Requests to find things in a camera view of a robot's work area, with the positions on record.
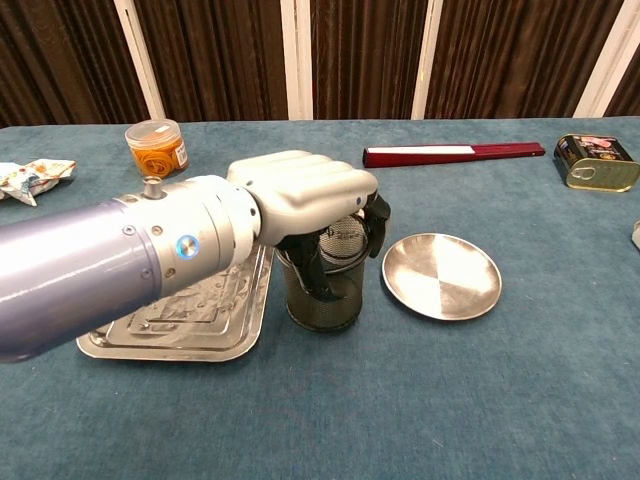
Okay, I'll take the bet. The white partition frame post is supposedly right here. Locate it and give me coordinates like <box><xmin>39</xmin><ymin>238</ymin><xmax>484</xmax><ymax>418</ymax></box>
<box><xmin>113</xmin><ymin>0</ymin><xmax>167</xmax><ymax>121</ymax></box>
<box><xmin>572</xmin><ymin>0</ymin><xmax>640</xmax><ymax>119</ymax></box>
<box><xmin>279</xmin><ymin>0</ymin><xmax>314</xmax><ymax>121</ymax></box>
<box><xmin>410</xmin><ymin>0</ymin><xmax>444</xmax><ymax>120</ymax></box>

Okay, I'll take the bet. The black mesh pen holder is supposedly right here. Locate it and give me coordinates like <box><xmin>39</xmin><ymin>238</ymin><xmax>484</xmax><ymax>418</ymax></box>
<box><xmin>273</xmin><ymin>209</ymin><xmax>366</xmax><ymax>332</ymax></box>

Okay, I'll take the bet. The gold luncheon meat can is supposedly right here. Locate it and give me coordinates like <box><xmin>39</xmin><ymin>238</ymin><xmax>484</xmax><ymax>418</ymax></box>
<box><xmin>552</xmin><ymin>133</ymin><xmax>640</xmax><ymax>194</ymax></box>

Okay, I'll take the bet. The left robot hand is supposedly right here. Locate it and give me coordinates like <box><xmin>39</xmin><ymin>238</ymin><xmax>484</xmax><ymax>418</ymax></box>
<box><xmin>225</xmin><ymin>149</ymin><xmax>394</xmax><ymax>304</ymax></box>

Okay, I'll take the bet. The dark brown pleated curtain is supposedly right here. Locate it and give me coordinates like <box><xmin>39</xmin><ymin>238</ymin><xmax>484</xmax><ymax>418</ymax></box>
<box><xmin>309</xmin><ymin>0</ymin><xmax>430</xmax><ymax>121</ymax></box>
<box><xmin>133</xmin><ymin>0</ymin><xmax>291</xmax><ymax>124</ymax></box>
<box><xmin>0</xmin><ymin>0</ymin><xmax>151</xmax><ymax>129</ymax></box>
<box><xmin>424</xmin><ymin>0</ymin><xmax>626</xmax><ymax>120</ymax></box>
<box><xmin>604</xmin><ymin>64</ymin><xmax>640</xmax><ymax>119</ymax></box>

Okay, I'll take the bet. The blue felt table cover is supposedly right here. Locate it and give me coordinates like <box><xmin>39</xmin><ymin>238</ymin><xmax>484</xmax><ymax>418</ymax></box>
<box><xmin>0</xmin><ymin>117</ymin><xmax>640</xmax><ymax>480</ymax></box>

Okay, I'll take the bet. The crumpled white snack bag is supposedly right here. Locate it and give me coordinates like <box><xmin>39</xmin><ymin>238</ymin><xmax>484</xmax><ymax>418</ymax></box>
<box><xmin>0</xmin><ymin>158</ymin><xmax>77</xmax><ymax>207</ymax></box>

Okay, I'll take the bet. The clear jar with orange contents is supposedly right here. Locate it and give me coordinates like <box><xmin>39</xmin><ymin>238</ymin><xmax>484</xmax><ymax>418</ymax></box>
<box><xmin>124</xmin><ymin>118</ymin><xmax>190</xmax><ymax>180</ymax></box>

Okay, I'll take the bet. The dark red folded fan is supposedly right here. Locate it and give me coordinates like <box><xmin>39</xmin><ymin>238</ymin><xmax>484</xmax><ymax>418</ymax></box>
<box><xmin>362</xmin><ymin>142</ymin><xmax>546</xmax><ymax>169</ymax></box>

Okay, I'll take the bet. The round stainless steel plate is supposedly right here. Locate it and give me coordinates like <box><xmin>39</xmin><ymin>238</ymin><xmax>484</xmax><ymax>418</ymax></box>
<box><xmin>381</xmin><ymin>232</ymin><xmax>503</xmax><ymax>322</ymax></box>

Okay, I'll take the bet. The rectangular stainless steel tray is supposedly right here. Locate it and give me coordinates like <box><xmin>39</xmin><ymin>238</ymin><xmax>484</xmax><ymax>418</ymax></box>
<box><xmin>76</xmin><ymin>244</ymin><xmax>275</xmax><ymax>363</ymax></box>

